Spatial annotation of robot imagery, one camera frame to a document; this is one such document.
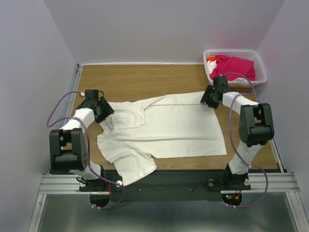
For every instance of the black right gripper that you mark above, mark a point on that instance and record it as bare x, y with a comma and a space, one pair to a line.
205, 97

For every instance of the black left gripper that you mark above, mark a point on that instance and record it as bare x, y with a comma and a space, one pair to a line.
108, 110

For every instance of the white t shirt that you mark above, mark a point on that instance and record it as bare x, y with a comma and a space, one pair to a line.
170, 126

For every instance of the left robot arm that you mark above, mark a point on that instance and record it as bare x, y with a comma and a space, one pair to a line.
70, 145

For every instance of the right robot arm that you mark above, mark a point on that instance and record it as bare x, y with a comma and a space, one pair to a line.
255, 127

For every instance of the white garment in basket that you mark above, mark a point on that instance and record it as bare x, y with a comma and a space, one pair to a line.
211, 65

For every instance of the magenta t shirt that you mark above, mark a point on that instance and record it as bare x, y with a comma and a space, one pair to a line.
227, 64

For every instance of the orange garment in basket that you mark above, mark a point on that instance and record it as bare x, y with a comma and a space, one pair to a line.
210, 58

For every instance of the white plastic laundry basket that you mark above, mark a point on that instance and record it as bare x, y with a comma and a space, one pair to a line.
236, 79

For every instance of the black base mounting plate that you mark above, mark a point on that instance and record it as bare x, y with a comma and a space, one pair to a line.
166, 186

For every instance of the aluminium left table rail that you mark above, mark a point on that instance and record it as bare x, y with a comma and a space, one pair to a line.
74, 79

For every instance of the aluminium table rail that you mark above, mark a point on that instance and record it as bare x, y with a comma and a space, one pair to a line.
74, 79
268, 156

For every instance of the aluminium right table rail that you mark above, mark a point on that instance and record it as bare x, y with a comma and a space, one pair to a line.
268, 156

